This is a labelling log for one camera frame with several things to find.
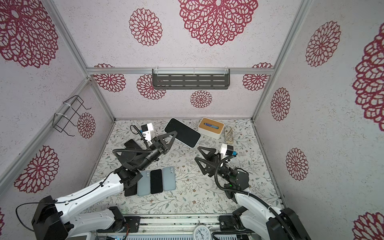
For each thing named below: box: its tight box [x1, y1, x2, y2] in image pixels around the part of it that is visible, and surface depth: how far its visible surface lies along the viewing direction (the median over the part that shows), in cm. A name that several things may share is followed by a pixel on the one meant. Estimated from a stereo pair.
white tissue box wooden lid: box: [198, 117, 225, 140], surface depth 114 cm
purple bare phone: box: [150, 169, 163, 194], surface depth 89 cm
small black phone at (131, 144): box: [124, 139, 143, 150], surface depth 108 cm
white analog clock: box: [192, 225, 213, 240], surface depth 70 cm
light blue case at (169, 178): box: [162, 166, 176, 191], surface depth 91 cm
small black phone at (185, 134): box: [164, 117, 201, 148], surface depth 62 cm
